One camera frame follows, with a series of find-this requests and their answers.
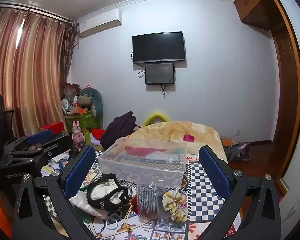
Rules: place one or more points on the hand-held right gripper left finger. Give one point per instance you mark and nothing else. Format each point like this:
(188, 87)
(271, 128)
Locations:
(78, 170)

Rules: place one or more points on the small white fan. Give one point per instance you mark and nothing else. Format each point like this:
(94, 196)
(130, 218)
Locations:
(65, 103)

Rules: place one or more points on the orange bag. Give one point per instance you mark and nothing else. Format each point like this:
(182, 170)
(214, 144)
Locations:
(0, 212)

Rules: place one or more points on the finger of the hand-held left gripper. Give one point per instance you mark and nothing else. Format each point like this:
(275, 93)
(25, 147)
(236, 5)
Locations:
(55, 147)
(40, 135)

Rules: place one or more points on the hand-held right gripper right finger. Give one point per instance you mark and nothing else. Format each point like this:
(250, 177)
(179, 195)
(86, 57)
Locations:
(213, 170)

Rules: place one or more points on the small black monitor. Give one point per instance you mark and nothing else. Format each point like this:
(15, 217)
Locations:
(159, 73)

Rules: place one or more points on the red plastic bag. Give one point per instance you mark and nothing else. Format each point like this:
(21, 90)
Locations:
(70, 90)

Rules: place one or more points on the yellow blanket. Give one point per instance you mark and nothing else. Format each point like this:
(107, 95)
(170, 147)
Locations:
(165, 132)

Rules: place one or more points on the grey knitted cloth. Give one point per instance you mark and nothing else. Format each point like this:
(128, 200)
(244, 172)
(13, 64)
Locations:
(148, 200)

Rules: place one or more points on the floral scrunchie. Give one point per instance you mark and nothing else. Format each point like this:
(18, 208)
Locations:
(175, 205)

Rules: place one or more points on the white sliding door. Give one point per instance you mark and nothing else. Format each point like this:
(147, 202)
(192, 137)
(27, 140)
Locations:
(297, 155)

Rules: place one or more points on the red cloth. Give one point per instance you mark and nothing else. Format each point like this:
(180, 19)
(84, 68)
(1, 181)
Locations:
(97, 133)

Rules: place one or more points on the black wall television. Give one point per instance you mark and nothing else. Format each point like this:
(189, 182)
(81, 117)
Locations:
(158, 47)

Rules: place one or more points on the colourful patterned mat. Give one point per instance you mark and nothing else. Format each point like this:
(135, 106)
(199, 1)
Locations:
(205, 180)

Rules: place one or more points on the curtain rail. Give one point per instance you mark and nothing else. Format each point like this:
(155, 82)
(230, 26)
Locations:
(40, 11)

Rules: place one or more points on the wooden door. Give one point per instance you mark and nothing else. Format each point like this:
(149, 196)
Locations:
(288, 92)

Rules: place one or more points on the red box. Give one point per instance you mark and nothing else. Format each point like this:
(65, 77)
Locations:
(53, 127)

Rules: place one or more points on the grey green plush toy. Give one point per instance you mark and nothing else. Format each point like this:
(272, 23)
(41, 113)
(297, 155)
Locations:
(90, 100)

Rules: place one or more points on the wooden overhead cabinet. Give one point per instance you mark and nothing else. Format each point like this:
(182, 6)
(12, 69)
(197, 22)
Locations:
(255, 2)

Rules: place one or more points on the orange notebook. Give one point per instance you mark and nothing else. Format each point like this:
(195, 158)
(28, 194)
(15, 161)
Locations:
(228, 141)

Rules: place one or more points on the striped pink curtain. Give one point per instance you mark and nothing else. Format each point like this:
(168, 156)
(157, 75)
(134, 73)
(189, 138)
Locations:
(35, 75)

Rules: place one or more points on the white lace cloth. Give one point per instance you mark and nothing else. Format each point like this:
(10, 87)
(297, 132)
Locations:
(162, 156)

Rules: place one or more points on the white air conditioner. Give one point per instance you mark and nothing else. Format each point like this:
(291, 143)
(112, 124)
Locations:
(100, 22)

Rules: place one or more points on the pink bunny toy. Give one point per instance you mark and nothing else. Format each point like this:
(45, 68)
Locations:
(78, 135)

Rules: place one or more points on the dark purple clothes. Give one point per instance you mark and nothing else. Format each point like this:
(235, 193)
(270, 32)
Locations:
(117, 130)

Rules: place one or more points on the clear plastic storage box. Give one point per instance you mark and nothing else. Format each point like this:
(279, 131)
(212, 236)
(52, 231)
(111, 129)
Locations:
(142, 170)

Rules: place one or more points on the green storage box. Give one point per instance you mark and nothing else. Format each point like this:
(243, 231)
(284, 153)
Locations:
(86, 120)

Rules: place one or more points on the red fabric item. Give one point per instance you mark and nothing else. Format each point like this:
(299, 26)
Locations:
(145, 151)

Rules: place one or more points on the teal fabric item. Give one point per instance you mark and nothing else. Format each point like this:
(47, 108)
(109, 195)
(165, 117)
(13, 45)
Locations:
(178, 151)

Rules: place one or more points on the purple bag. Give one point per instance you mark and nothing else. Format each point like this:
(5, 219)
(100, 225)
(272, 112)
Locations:
(236, 151)

